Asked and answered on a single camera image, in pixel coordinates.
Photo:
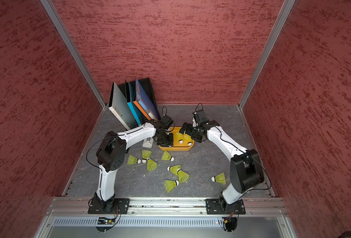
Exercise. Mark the green shuttlecock eleventh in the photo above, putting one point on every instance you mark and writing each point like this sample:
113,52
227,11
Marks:
220,178

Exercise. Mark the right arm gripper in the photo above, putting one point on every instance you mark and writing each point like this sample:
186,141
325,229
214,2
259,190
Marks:
189,131

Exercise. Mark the green shuttlecock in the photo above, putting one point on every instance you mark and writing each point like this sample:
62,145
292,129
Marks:
133,160
151,165
182,176
167,157
170,185
187,139
174,169
179,137
146,155

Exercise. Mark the right aluminium corner post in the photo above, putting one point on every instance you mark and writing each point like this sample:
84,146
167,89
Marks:
272,38

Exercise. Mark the orange blue book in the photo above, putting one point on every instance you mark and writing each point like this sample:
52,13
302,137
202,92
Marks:
145,99

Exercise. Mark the teal book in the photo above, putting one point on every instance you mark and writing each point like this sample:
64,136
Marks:
130,96

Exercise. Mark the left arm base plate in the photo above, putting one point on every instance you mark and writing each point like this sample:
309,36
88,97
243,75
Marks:
116,206

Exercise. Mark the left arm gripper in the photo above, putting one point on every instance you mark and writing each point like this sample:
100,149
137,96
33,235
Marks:
170,142

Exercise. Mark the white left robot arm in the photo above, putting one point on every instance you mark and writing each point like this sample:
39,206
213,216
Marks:
111,155

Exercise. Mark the white grey book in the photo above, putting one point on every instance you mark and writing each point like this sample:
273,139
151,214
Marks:
119,107

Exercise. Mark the black mesh file organizer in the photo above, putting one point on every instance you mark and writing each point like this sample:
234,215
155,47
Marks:
134,103

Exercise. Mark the yellow plastic storage box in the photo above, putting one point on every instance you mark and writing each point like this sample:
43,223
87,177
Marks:
176,146

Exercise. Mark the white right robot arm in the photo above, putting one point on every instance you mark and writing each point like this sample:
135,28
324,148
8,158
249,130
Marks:
246,171

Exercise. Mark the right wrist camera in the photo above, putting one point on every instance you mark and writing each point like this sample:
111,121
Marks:
199,118

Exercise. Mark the left aluminium corner post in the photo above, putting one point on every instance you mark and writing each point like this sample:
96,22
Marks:
60,27

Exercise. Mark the aluminium corner post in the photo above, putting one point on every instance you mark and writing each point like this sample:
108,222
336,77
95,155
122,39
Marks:
60,27
272,38

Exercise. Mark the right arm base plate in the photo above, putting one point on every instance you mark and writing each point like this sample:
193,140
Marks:
219,206

